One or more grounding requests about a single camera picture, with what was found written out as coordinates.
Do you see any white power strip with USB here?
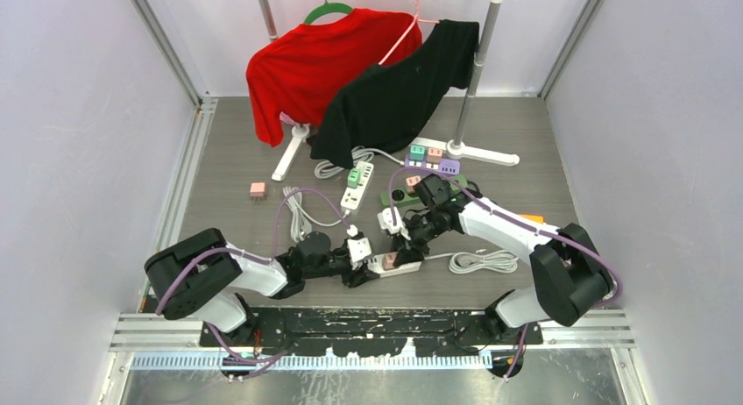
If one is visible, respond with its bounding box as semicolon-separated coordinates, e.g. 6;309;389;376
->
374;253;422;278

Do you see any pink plug adapter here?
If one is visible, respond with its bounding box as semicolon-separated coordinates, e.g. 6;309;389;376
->
249;181;267;202
382;252;399;271

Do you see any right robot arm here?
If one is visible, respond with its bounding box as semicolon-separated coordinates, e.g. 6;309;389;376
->
378;174;622;345

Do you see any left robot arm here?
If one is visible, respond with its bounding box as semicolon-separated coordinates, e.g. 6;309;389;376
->
144;228;379;346

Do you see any teal plug adapter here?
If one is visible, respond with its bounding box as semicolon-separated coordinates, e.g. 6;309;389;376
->
408;145;427;162

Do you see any green plug adapter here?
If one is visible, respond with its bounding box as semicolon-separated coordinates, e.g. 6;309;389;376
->
347;168;362;189

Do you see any green power strip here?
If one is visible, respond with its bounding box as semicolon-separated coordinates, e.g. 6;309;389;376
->
379;174;469;208

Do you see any pink adapter on green strip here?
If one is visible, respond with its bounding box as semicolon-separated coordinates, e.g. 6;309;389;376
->
405;175;421;195

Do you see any purple power strip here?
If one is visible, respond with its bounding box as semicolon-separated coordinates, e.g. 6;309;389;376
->
404;154;461;175

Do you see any white power strip upright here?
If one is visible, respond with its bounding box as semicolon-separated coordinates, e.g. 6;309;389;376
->
340;161;374;214

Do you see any pink adapter on purple strip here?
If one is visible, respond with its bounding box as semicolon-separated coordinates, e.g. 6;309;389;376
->
425;147;443;164

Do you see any white clothes rack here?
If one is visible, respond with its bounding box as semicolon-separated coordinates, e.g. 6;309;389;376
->
258;0;520;181

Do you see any orange power strip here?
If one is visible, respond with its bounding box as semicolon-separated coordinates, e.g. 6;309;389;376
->
519;214;547;225

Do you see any black t-shirt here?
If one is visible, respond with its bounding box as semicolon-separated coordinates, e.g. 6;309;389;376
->
309;19;480;169

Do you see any red t-shirt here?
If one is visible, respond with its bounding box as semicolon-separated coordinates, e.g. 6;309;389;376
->
245;8;422;146

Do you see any pink clothes hanger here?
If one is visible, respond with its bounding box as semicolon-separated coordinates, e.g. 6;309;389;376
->
378;0;439;66

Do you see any green clothes hanger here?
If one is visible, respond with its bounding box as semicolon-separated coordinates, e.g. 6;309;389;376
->
303;0;354;25

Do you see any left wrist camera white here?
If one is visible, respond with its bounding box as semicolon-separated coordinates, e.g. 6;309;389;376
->
346;224;372;263

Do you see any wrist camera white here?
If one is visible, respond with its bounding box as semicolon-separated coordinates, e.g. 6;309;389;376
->
377;207;411;240
346;224;372;263

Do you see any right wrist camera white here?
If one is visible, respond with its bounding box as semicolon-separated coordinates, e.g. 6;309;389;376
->
377;207;411;240

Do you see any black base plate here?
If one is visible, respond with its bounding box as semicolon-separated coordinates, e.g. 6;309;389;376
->
194;307;543;358

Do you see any white cable bundle left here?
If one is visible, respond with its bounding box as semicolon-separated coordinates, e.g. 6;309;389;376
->
281;185;350;245

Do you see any grey cable bundle back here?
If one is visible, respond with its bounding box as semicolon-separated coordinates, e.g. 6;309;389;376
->
314;146;407;181

